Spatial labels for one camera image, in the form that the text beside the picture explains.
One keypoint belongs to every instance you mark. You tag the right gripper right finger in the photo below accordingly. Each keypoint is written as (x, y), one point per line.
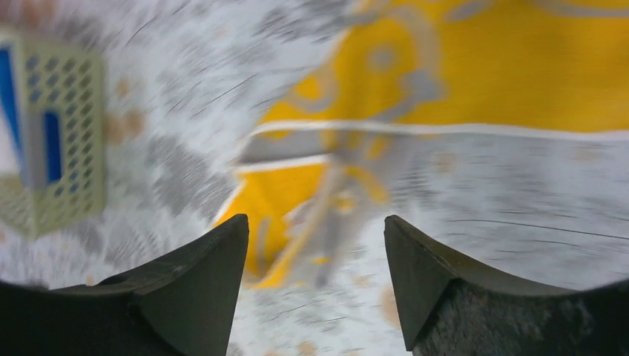
(451, 304)

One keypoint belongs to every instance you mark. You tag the floral table mat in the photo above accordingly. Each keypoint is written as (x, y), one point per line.
(185, 83)

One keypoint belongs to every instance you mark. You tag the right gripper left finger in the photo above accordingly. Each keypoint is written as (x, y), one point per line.
(181, 303)

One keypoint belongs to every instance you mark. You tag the green plastic basket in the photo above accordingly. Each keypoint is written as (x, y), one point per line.
(53, 104)

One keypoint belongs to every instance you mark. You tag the yellow towel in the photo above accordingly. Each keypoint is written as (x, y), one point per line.
(498, 126)

